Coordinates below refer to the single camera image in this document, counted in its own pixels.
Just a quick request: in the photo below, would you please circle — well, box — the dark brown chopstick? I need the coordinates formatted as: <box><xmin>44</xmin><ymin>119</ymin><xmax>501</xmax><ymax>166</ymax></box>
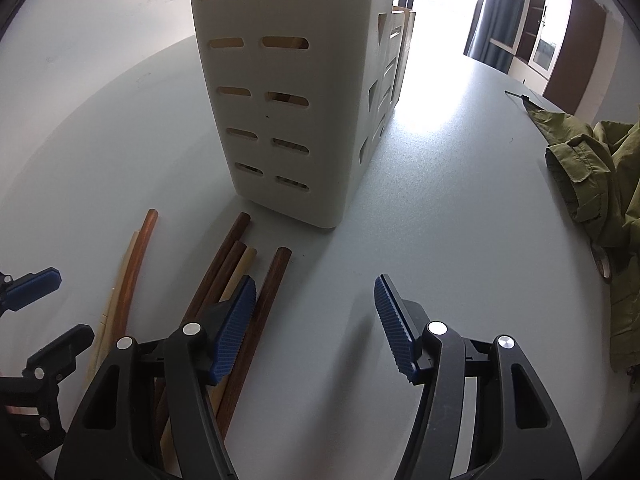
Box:
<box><xmin>155</xmin><ymin>240</ymin><xmax>247</xmax><ymax>438</ymax></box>
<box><xmin>111</xmin><ymin>209</ymin><xmax>158</xmax><ymax>346</ymax></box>
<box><xmin>216</xmin><ymin>247</ymin><xmax>292</xmax><ymax>438</ymax></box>
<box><xmin>181</xmin><ymin>212</ymin><xmax>250</xmax><ymax>323</ymax></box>

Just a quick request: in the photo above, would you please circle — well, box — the tape roll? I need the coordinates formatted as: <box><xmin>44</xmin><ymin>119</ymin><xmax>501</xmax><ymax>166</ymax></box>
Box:
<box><xmin>591</xmin><ymin>244</ymin><xmax>612</xmax><ymax>283</ymax></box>

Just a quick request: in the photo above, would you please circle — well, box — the olive green jacket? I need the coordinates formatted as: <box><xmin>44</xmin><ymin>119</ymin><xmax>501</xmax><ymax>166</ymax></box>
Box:
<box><xmin>515</xmin><ymin>94</ymin><xmax>639</xmax><ymax>390</ymax></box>

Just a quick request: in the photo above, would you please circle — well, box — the white slotted utensil holder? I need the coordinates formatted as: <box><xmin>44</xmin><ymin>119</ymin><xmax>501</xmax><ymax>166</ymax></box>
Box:
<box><xmin>191</xmin><ymin>0</ymin><xmax>404</xmax><ymax>229</ymax></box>

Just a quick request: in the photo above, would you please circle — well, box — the dark blue curtain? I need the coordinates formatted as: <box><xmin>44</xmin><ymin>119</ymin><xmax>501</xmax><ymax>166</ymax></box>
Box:
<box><xmin>464</xmin><ymin>0</ymin><xmax>513</xmax><ymax>74</ymax></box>

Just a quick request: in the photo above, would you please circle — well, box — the glass door cabinet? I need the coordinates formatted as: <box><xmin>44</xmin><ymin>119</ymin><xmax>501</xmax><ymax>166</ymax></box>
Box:
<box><xmin>489</xmin><ymin>0</ymin><xmax>606</xmax><ymax>114</ymax></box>

